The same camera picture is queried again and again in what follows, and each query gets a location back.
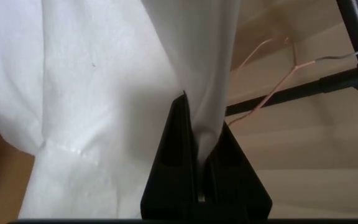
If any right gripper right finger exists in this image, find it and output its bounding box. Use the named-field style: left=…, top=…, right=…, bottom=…
left=203, top=121, right=273, bottom=219

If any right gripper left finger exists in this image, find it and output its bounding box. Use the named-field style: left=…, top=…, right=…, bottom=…
left=140, top=91, right=199, bottom=219

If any white printed t-shirt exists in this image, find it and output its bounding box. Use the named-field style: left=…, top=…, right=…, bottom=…
left=0, top=0, right=241, bottom=219

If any black clothes rack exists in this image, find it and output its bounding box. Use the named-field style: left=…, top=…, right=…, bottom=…
left=224, top=0, right=358, bottom=121

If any pink clothes hanger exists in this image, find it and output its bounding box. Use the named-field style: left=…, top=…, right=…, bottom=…
left=227, top=36, right=358, bottom=126

